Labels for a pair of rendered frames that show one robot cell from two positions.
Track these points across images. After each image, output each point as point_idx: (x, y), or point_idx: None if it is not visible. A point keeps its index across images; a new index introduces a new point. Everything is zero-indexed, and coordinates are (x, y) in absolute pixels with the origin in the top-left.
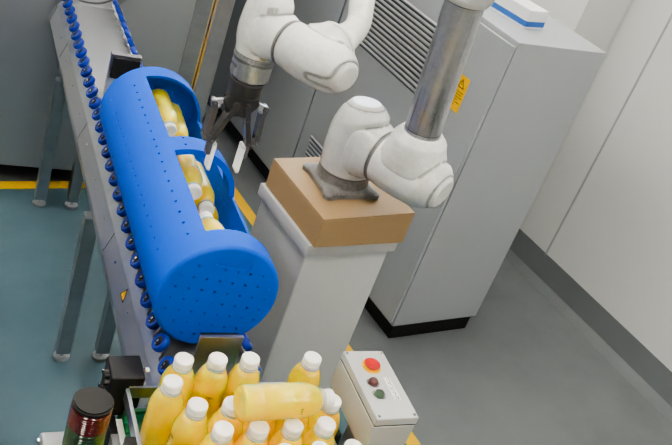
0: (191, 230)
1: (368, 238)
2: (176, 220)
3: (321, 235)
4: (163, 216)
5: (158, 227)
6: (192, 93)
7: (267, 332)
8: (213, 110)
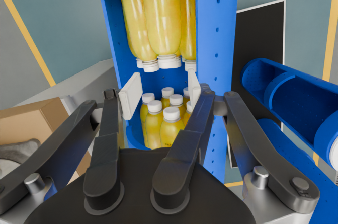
0: None
1: (6, 110)
2: (223, 12)
3: (47, 102)
4: (229, 36)
5: (233, 23)
6: None
7: (106, 81)
8: (272, 152)
